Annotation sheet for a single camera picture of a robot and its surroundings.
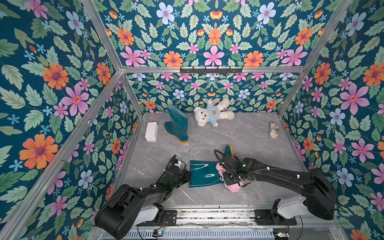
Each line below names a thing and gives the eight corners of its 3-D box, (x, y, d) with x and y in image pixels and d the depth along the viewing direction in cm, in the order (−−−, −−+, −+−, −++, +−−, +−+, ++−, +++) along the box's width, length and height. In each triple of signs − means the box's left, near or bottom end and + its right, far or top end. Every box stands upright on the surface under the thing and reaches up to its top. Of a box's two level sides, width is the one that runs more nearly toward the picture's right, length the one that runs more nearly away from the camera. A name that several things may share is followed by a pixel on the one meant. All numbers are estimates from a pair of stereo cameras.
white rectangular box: (145, 141, 105) (142, 137, 101) (149, 125, 115) (148, 121, 111) (155, 141, 105) (153, 137, 101) (159, 125, 114) (158, 121, 111)
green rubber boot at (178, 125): (170, 134, 109) (163, 109, 89) (176, 129, 112) (170, 104, 92) (186, 147, 102) (182, 122, 82) (192, 141, 105) (190, 116, 85)
